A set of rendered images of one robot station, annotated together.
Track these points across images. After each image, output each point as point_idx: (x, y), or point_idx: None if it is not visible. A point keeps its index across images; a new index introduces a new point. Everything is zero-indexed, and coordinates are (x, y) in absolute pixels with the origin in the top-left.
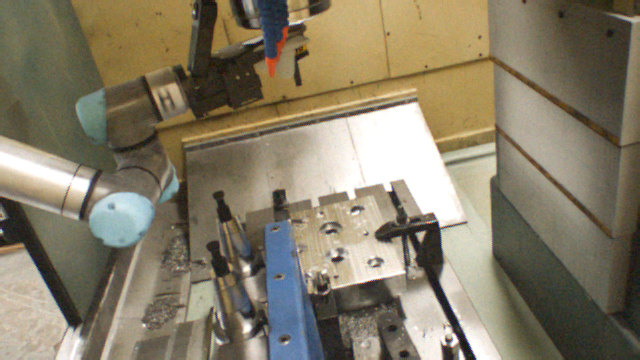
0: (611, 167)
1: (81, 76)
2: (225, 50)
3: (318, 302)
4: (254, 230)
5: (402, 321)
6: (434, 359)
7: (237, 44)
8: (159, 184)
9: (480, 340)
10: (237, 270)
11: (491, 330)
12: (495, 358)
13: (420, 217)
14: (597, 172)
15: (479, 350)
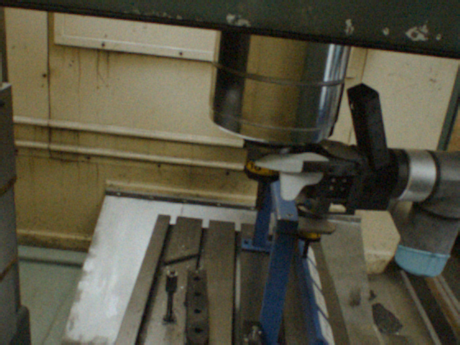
0: (9, 208)
1: None
2: (345, 152)
3: (258, 334)
4: (307, 228)
5: (186, 332)
6: (167, 342)
7: (333, 154)
8: (393, 210)
9: (123, 344)
10: None
11: None
12: (124, 329)
13: None
14: (1, 231)
15: (131, 338)
